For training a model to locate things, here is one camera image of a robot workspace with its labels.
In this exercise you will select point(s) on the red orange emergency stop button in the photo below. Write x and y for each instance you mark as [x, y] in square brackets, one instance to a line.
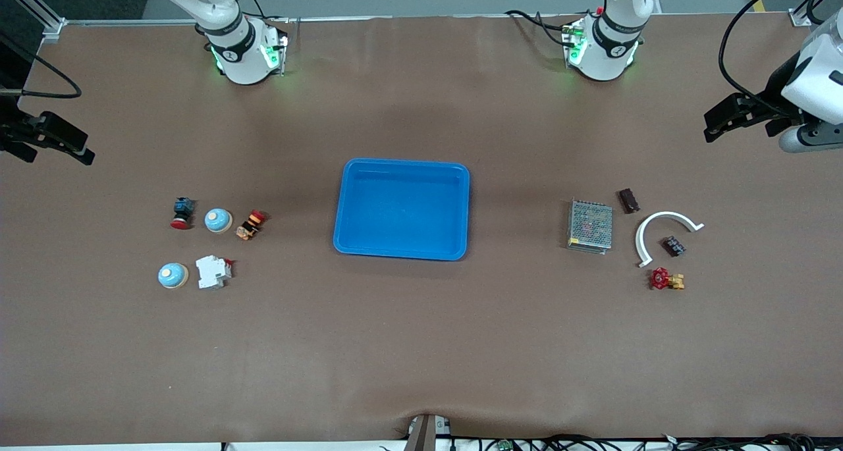
[251, 224]

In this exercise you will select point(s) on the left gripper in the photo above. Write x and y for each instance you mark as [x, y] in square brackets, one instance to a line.
[776, 87]

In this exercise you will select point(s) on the blue plastic tray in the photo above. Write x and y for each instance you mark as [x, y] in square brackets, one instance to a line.
[395, 240]

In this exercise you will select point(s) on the metal mesh power supply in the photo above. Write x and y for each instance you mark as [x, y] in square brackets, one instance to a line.
[590, 227]

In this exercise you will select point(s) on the white curved plastic clip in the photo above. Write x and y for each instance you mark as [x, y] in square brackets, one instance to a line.
[668, 214]

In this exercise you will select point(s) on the white circuit breaker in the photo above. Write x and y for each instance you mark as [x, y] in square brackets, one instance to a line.
[212, 272]

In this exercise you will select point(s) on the aluminium frame corner bracket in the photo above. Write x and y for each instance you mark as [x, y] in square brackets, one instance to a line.
[800, 18]

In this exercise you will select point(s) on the blue dome call bell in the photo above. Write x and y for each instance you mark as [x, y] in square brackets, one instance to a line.
[172, 276]
[218, 220]

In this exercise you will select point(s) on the brown table cover mat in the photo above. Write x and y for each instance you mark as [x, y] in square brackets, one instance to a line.
[421, 339]

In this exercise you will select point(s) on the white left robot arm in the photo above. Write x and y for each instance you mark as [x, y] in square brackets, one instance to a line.
[609, 43]

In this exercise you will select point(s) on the metal table clamp bracket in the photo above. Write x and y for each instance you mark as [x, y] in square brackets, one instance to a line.
[425, 434]

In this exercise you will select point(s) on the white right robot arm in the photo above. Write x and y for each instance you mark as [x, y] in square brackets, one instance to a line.
[244, 49]

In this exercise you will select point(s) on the red push button blue base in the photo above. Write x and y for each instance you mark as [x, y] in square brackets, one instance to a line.
[182, 212]

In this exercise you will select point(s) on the aluminium frame rail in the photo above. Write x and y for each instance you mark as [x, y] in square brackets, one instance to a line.
[54, 29]

